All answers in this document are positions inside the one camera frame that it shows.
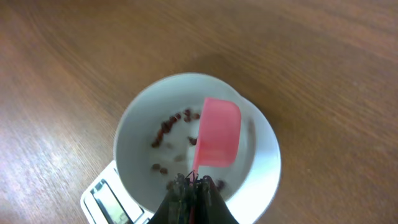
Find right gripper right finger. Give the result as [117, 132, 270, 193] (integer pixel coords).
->
[192, 175, 238, 224]

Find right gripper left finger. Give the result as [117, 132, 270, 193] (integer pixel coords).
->
[148, 174, 193, 224]

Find pink measuring scoop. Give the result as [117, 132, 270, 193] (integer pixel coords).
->
[192, 98, 242, 175]

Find white digital kitchen scale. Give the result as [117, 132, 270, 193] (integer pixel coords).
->
[80, 96, 282, 224]

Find white round bowl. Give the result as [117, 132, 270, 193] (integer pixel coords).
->
[113, 72, 257, 213]

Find red beans in bowl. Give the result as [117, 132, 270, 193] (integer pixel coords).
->
[151, 108, 226, 191]

